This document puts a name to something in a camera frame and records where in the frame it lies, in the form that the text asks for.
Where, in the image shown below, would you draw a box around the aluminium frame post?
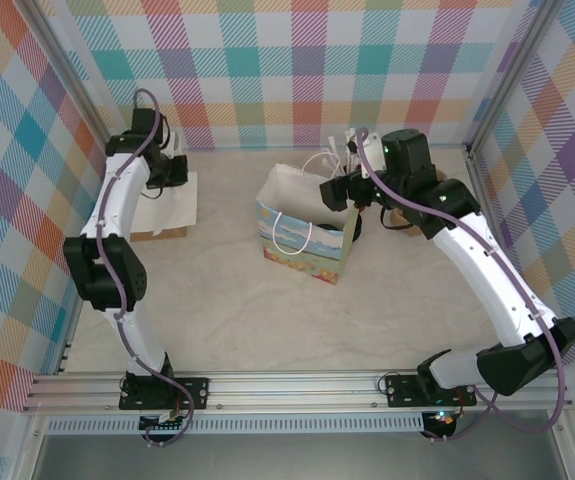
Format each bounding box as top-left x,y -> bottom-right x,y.
25,0 -> 123,169
464,0 -> 566,161

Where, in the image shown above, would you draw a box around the black electronics board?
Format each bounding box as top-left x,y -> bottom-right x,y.
138,411 -> 189,435

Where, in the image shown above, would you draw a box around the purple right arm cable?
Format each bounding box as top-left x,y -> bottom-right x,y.
356,126 -> 569,444

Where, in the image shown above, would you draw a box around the printed paper gift bag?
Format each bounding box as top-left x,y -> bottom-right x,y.
255,151 -> 364,288

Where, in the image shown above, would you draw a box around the slotted grey cable tray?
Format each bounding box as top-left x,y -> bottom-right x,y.
45,417 -> 426,436

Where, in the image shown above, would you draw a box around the aluminium side rail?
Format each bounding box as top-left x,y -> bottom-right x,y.
466,152 -> 538,371
55,154 -> 122,376

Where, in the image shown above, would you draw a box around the aluminium back rail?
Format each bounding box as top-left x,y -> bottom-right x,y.
116,142 -> 472,152

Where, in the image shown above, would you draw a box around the electronics board with lit LED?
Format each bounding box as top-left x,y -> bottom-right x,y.
423,408 -> 458,431

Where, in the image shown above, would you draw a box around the white paper napkins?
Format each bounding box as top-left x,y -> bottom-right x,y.
130,171 -> 200,237

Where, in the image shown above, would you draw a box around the brown cardboard cup carrier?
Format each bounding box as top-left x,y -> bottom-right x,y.
389,166 -> 449,239

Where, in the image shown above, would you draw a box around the grey metal panel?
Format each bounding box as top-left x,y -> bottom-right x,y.
29,430 -> 571,480

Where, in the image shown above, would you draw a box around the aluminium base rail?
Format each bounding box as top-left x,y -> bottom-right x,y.
21,368 -> 575,414

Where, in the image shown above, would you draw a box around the brown cardboard napkin box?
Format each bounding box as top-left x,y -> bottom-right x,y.
128,224 -> 190,243

